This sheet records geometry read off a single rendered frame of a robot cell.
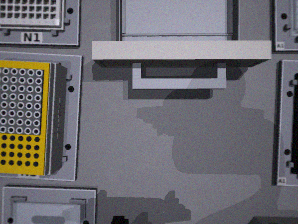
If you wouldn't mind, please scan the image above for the black multiwell plate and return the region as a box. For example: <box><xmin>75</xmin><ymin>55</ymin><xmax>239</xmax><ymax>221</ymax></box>
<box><xmin>291</xmin><ymin>73</ymin><xmax>298</xmax><ymax>174</ymax></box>

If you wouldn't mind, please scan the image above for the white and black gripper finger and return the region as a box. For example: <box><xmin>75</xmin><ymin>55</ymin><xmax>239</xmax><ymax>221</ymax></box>
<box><xmin>111</xmin><ymin>216</ymin><xmax>129</xmax><ymax>224</ymax></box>

